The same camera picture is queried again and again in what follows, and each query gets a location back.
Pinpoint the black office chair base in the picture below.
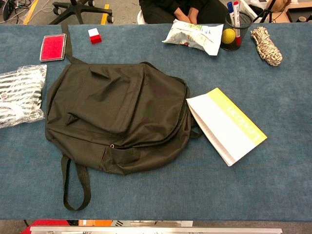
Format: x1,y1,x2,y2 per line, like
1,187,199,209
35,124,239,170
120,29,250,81
49,0,115,25

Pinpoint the red ink pad clear case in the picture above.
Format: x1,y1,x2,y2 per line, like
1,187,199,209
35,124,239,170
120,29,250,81
39,33,67,62

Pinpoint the blue cap marker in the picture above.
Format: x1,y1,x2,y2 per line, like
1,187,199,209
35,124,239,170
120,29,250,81
227,1,235,29

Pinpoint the white printed snack bag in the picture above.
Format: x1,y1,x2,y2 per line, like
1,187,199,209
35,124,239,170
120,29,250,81
162,19,224,56

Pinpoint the red cap marker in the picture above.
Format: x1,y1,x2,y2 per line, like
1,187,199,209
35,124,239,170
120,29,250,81
233,1,243,47

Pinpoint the beige speckled rope bundle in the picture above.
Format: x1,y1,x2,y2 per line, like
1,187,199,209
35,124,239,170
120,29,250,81
250,26,283,66

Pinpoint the seated person in black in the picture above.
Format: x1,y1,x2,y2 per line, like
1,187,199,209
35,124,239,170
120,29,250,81
138,0,229,25

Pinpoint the red box under table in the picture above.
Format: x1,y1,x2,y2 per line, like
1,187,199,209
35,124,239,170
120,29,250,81
24,219,69,234

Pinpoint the black fabric backpack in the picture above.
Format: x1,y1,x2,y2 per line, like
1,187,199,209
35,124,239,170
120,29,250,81
44,23,202,212

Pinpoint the yellow ball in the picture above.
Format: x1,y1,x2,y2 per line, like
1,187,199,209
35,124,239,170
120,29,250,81
221,28,236,44

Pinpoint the white book with yellow spine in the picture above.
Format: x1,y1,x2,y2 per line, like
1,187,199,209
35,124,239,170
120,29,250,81
186,87,268,167

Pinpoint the striped garment in plastic bag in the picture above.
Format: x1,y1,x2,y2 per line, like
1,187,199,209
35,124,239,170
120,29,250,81
0,64,48,129

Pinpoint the red and white small box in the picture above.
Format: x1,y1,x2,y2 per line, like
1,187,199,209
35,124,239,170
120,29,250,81
88,28,102,45

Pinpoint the black tripod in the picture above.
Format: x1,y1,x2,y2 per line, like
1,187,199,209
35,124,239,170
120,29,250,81
252,0,277,24

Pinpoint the black mesh pen holder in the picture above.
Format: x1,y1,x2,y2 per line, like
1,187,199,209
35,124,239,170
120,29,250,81
220,11,254,52

